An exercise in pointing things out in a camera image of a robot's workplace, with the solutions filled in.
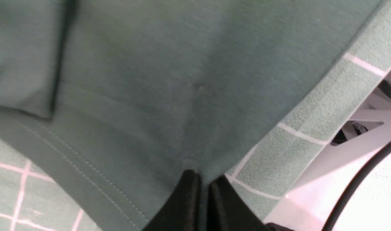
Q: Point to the green checkered table cloth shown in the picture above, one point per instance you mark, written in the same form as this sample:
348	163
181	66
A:
31	200

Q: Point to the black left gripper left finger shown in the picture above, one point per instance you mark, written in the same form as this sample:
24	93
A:
181	210

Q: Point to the green long sleeve shirt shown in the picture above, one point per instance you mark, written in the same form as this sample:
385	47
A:
115	99

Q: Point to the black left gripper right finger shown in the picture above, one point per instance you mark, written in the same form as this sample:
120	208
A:
228	212

